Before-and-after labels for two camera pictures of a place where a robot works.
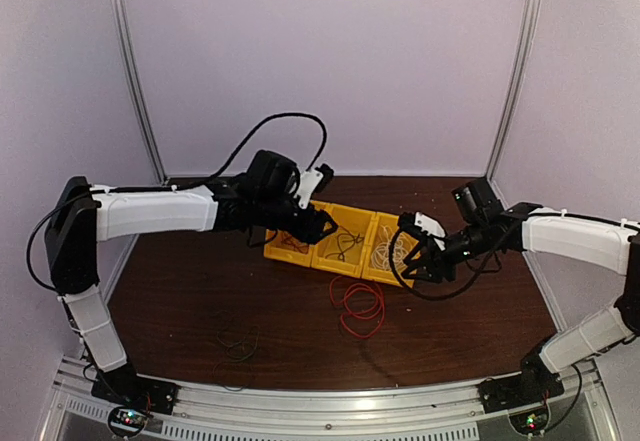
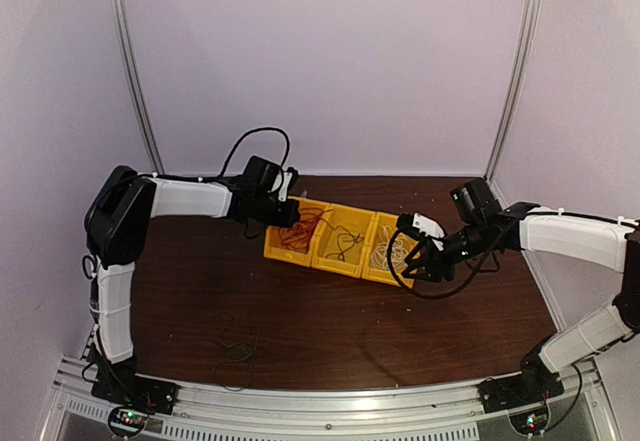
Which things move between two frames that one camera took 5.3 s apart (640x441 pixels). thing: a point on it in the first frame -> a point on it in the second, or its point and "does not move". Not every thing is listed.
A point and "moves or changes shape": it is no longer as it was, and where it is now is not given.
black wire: x=345 y=241 does not move
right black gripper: x=433 y=260 does not move
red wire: x=365 y=308 moves or changes shape
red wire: x=289 y=240 does not move
